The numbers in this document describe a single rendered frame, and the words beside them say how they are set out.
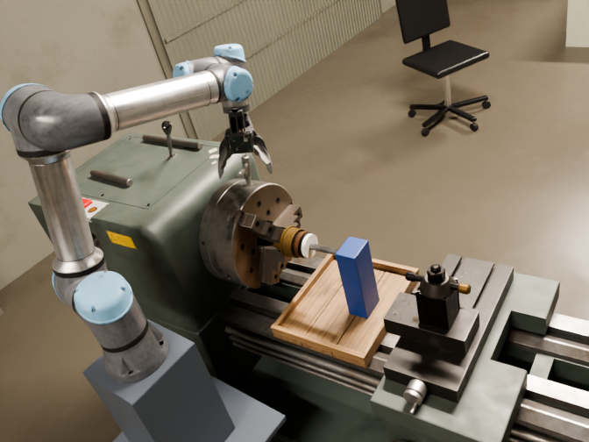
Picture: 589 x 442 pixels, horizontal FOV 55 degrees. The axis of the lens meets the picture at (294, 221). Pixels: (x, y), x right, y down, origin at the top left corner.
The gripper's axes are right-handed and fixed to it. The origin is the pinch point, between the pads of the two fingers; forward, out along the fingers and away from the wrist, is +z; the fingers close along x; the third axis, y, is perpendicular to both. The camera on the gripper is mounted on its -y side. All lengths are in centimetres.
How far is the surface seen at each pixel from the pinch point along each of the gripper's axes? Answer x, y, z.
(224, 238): -7.2, 9.5, 14.5
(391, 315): 34, 33, 28
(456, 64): 127, -235, 17
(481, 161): 134, -197, 74
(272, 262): 4.6, 4.3, 26.0
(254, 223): 1.4, 9.0, 10.9
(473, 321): 52, 40, 27
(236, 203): -3.4, 4.4, 6.6
